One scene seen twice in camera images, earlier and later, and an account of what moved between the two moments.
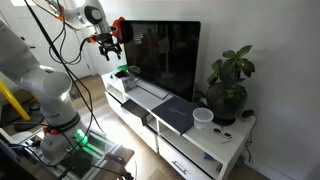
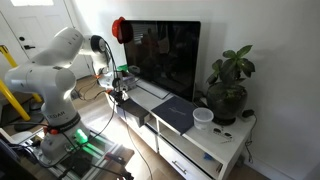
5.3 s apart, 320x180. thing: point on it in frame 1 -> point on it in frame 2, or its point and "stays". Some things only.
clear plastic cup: (202, 118) stays
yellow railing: (14, 100) stays
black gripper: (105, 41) -> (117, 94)
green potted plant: (226, 95) stays
